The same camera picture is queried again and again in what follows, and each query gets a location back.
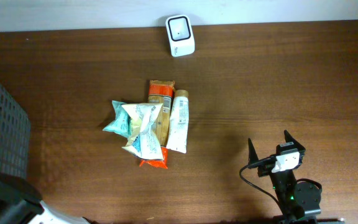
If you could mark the cream and blue chip bag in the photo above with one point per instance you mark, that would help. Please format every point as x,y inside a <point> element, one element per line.
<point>143,142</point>

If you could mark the teal crinkled wipes packet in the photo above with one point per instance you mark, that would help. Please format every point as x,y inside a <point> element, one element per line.
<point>121,123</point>

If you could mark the orange and tan snack package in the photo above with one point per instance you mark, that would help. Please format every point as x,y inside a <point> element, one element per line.
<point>161,92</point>

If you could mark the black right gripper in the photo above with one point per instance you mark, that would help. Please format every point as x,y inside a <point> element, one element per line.
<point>266,168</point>

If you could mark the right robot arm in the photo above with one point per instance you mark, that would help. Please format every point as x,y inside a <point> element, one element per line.
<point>297,199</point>

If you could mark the grey plastic mesh basket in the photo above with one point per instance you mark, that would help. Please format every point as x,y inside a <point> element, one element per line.
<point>14,136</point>

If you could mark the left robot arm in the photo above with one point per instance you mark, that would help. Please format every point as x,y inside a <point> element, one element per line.
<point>21,203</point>

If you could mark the white tube with tan cap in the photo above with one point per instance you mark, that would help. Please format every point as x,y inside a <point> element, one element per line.
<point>179,121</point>

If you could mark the white barcode scanner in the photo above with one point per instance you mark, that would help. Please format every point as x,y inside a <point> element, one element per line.
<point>180,35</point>

